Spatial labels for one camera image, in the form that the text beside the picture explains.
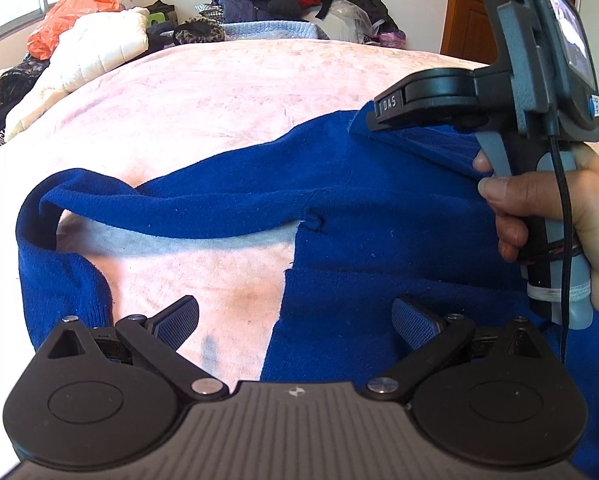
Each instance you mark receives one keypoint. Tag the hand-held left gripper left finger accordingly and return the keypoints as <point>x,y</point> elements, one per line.
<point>178,317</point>

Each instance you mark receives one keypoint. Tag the dark patterned clothes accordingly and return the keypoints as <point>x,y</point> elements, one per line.
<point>9,90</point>

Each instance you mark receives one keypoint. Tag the purple bag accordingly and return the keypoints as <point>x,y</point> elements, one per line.
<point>393,39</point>

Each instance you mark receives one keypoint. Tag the blue knit sweater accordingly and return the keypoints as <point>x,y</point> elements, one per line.
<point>379,210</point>

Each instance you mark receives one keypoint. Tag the orange plastic bag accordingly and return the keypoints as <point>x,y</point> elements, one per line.
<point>71,12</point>

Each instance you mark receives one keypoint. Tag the green box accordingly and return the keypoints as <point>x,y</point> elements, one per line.
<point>157,20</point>

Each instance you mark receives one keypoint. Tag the navy garment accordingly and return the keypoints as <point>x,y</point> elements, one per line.
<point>249,7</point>

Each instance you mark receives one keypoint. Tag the person's right hand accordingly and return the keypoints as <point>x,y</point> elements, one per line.
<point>517,200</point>

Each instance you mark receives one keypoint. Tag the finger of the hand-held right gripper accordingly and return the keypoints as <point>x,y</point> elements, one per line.
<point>388,107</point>

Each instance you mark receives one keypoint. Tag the houndstooth cloth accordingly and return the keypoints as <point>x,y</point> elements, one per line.
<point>208,12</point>

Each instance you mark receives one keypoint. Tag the wooden door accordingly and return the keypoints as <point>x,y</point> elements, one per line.
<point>467,20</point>

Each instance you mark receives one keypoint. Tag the leopard print cloth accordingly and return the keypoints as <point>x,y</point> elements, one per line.
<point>198,30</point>

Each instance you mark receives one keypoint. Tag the black bag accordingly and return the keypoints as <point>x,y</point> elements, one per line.
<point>162,35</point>

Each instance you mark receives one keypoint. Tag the white quilted jacket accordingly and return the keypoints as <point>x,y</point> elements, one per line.
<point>94,50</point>

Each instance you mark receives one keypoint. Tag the window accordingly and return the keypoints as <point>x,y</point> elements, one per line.
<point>19,5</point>

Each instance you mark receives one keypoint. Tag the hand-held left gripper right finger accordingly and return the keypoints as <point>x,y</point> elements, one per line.
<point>415,322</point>

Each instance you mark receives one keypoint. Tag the light blue knitted cloth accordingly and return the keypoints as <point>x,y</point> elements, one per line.
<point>269,31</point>

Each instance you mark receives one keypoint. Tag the clear plastic bag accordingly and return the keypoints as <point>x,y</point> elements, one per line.
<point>347,20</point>

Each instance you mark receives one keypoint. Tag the black garment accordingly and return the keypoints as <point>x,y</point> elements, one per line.
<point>374,10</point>

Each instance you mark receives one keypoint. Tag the pink blanket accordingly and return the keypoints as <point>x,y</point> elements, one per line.
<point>204,95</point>

